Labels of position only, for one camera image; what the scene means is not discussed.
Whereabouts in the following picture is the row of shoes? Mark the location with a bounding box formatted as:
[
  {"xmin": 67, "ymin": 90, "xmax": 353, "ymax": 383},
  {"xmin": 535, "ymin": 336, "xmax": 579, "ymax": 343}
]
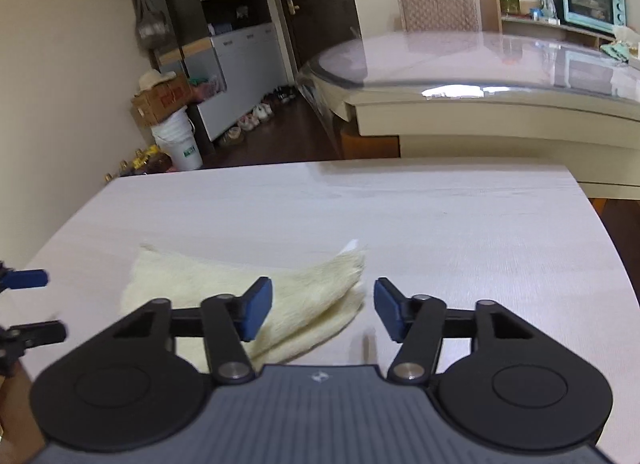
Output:
[{"xmin": 217, "ymin": 86, "xmax": 296, "ymax": 147}]

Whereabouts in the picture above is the hanging plastic bag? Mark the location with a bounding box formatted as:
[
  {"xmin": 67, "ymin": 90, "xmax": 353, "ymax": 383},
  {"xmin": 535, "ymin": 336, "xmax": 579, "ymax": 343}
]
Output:
[{"xmin": 135, "ymin": 0, "xmax": 174, "ymax": 50}]

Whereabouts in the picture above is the mint green toaster oven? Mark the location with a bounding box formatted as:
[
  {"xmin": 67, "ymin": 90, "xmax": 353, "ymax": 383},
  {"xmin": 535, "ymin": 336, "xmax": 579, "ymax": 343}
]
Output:
[{"xmin": 544, "ymin": 0, "xmax": 627, "ymax": 36}]

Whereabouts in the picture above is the white plastic bucket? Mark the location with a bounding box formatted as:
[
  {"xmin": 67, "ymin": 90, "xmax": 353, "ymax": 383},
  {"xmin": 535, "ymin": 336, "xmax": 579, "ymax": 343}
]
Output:
[{"xmin": 151, "ymin": 109, "xmax": 204, "ymax": 171}]

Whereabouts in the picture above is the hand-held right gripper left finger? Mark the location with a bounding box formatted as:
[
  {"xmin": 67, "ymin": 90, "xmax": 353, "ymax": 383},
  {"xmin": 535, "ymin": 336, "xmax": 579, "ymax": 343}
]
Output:
[{"xmin": 95, "ymin": 276, "xmax": 274, "ymax": 386}]

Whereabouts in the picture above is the white storage cabinet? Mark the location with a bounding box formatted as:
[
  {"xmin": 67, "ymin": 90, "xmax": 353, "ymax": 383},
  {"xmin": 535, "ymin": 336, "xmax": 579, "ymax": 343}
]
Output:
[{"xmin": 122, "ymin": 0, "xmax": 296, "ymax": 145}]

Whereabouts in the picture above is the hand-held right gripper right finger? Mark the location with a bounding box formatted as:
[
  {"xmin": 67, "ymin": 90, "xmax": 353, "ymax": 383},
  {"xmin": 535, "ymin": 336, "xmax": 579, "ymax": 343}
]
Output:
[{"xmin": 374, "ymin": 277, "xmax": 548, "ymax": 386}]

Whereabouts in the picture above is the straw hat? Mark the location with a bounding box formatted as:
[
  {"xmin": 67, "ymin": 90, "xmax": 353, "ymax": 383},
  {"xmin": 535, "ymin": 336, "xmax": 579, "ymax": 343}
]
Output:
[{"xmin": 139, "ymin": 70, "xmax": 177, "ymax": 91}]

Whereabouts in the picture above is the dark wooden door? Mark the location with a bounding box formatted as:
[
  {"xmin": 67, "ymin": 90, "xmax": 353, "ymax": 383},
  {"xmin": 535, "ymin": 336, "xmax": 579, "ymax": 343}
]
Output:
[{"xmin": 265, "ymin": 0, "xmax": 362, "ymax": 90}]

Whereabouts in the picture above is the beige glass-topped dining table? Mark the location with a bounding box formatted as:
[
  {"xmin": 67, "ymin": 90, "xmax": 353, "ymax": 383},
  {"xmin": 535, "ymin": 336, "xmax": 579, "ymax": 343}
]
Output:
[{"xmin": 295, "ymin": 29, "xmax": 640, "ymax": 200}]

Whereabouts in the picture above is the mint green cloth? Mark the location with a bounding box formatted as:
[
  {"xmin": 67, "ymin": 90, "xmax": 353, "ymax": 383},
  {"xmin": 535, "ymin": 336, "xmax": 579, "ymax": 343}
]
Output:
[{"xmin": 600, "ymin": 26, "xmax": 640, "ymax": 63}]

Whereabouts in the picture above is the cluster of yellow bottles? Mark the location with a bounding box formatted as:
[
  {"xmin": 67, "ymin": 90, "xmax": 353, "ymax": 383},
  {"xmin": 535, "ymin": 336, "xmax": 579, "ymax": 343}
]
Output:
[{"xmin": 102, "ymin": 146, "xmax": 173, "ymax": 183}]

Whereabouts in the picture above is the cardboard box red print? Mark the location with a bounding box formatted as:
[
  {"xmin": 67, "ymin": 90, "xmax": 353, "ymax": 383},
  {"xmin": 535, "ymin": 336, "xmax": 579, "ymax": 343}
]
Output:
[{"xmin": 131, "ymin": 76, "xmax": 194, "ymax": 128}]

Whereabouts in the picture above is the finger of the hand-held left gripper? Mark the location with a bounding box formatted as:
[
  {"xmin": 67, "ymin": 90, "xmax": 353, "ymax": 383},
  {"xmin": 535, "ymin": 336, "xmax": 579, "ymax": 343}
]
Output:
[
  {"xmin": 0, "ymin": 320, "xmax": 68, "ymax": 377},
  {"xmin": 0, "ymin": 261, "xmax": 49, "ymax": 291}
]

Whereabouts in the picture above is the colourful cloth pile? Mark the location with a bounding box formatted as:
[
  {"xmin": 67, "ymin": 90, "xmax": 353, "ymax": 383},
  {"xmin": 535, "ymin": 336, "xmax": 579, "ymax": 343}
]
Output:
[{"xmin": 187, "ymin": 74, "xmax": 229, "ymax": 103}]

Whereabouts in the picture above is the pale yellow towel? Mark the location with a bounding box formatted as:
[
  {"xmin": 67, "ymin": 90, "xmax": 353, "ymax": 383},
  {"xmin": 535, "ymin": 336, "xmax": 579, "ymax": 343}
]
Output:
[{"xmin": 120, "ymin": 239, "xmax": 368, "ymax": 375}]

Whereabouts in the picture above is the wooden desktop shelf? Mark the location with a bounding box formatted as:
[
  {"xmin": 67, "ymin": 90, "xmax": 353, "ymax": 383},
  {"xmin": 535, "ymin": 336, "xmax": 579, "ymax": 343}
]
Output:
[{"xmin": 479, "ymin": 0, "xmax": 618, "ymax": 48}]

